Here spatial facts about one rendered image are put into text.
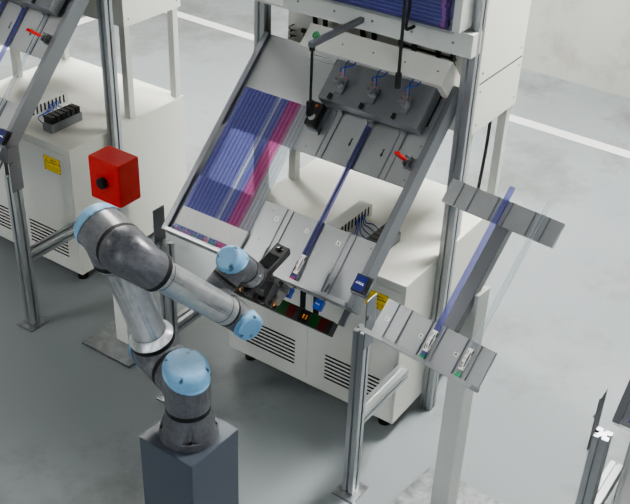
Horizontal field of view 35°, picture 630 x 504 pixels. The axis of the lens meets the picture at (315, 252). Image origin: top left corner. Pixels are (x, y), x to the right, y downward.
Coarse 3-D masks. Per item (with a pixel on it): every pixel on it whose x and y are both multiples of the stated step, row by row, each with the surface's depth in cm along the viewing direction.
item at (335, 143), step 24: (264, 48) 319; (288, 48) 315; (264, 72) 316; (288, 72) 312; (288, 96) 309; (312, 96) 306; (336, 120) 300; (360, 120) 297; (432, 120) 288; (312, 144) 300; (336, 144) 297; (384, 144) 291; (408, 144) 288; (360, 168) 292; (384, 168) 289
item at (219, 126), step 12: (264, 36) 319; (252, 60) 317; (240, 84) 316; (228, 108) 315; (216, 132) 313; (204, 156) 312; (192, 168) 312; (192, 180) 311; (180, 192) 311; (180, 204) 310; (168, 216) 309
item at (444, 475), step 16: (480, 304) 268; (480, 320) 272; (464, 336) 274; (448, 384) 285; (448, 400) 288; (464, 400) 285; (448, 416) 291; (464, 416) 290; (448, 432) 293; (464, 432) 295; (448, 448) 296; (464, 448) 300; (432, 464) 327; (448, 464) 299; (416, 480) 321; (432, 480) 321; (448, 480) 302; (400, 496) 315; (416, 496) 315; (432, 496) 310; (448, 496) 305; (464, 496) 316; (480, 496) 316
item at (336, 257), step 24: (264, 216) 298; (288, 216) 295; (264, 240) 295; (288, 240) 292; (336, 240) 287; (360, 240) 284; (288, 264) 290; (312, 264) 287; (336, 264) 284; (360, 264) 281; (336, 288) 282
